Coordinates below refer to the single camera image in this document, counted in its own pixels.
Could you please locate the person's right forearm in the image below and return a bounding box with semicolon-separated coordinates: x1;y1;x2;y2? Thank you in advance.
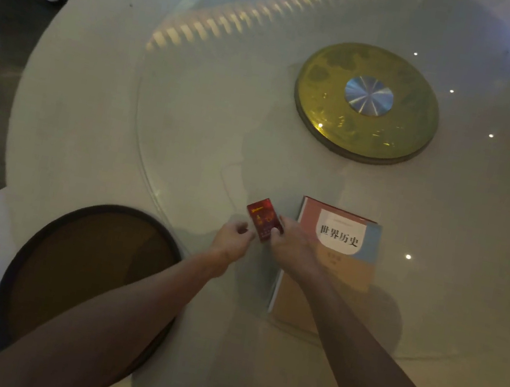
281;270;499;387

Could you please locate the round brown tray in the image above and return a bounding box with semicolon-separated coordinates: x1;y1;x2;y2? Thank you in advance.
0;188;193;386

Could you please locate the round glass turntable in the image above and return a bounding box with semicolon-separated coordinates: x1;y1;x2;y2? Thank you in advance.
101;0;510;378

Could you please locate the person's left forearm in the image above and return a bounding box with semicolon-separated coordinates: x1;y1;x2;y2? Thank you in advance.
0;215;226;387

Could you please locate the person's right hand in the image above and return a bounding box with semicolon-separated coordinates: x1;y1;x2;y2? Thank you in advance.
263;214;331;288

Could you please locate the pink and orange textbook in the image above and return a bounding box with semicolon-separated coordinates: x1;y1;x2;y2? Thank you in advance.
265;193;386;342

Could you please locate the small red card box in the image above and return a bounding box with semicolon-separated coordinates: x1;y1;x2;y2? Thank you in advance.
241;195;289;246

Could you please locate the round gold turntable base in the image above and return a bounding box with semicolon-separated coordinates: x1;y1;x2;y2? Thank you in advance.
284;34;450;174

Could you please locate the person's left hand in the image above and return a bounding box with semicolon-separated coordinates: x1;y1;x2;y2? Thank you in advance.
205;215;259;284

